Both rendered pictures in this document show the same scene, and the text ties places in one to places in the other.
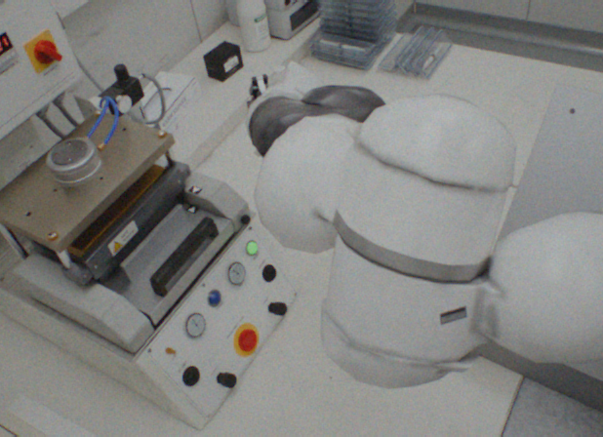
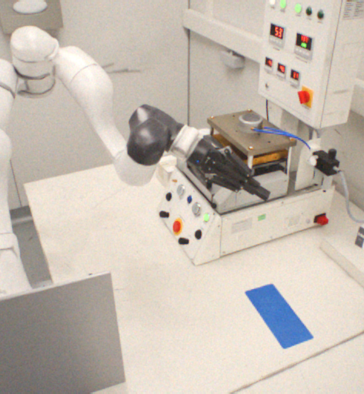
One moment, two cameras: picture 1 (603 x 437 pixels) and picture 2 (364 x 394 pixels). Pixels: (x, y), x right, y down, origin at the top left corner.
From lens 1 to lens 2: 1.51 m
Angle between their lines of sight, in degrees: 81
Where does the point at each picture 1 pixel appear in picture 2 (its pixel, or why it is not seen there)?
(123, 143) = (256, 139)
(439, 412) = (83, 273)
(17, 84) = (292, 95)
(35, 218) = (228, 116)
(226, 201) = (222, 192)
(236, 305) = (188, 215)
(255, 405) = (151, 227)
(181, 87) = not seen: outside the picture
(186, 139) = (363, 258)
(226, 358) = (172, 216)
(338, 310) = not seen: hidden behind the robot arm
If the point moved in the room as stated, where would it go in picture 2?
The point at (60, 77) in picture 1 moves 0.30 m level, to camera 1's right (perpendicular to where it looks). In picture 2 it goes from (306, 115) to (278, 155)
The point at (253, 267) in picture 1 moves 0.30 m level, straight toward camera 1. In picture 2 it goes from (200, 222) to (115, 204)
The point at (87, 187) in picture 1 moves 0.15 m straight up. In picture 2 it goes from (234, 127) to (236, 83)
